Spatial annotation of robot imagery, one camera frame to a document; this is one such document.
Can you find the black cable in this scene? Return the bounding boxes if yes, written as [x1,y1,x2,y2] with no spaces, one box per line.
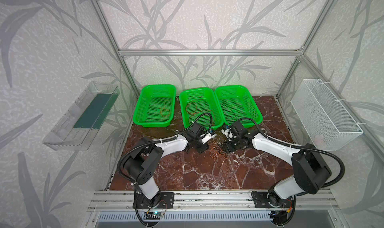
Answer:
[221,100,241,125]

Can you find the red cable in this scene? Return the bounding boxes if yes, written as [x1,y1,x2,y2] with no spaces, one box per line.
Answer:
[185,100,215,123]

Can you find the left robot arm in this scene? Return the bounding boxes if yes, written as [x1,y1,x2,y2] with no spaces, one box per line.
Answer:
[117,112,216,209]

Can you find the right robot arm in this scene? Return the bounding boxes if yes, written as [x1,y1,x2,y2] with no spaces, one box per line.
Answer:
[222,118,346,208]

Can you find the right green plastic basket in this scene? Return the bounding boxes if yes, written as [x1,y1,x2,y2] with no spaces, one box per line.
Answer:
[214,85,263,125]

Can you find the green plastic basket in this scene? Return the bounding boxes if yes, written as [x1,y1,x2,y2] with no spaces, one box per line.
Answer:
[133,84,177,128]
[179,87,224,130]
[214,85,263,125]

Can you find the middle green plastic basket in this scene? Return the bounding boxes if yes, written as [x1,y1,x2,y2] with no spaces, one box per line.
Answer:
[179,87,224,130]

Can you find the left green plastic basket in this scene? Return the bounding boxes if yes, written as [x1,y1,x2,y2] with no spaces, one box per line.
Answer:
[133,84,177,128]

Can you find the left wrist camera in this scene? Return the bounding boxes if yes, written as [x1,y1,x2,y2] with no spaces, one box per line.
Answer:
[201,129,216,144]

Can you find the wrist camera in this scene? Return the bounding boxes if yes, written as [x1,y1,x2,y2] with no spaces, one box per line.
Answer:
[221,128,234,141]
[201,129,216,144]

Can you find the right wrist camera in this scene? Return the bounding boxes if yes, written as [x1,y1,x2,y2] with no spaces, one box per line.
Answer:
[221,128,234,141]

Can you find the tangled cable pile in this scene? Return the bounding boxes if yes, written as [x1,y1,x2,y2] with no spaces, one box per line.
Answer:
[208,139,230,159]

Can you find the white wire mesh basket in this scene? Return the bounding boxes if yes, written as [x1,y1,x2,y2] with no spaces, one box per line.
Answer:
[291,79,364,151]

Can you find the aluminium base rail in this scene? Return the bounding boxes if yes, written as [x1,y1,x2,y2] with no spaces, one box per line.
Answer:
[87,190,340,212]

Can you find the aluminium frame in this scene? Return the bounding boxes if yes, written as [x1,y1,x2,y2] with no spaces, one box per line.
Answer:
[83,0,384,214]

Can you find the clear acrylic wall shelf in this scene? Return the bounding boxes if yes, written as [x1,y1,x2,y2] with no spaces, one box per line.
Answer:
[43,81,120,151]

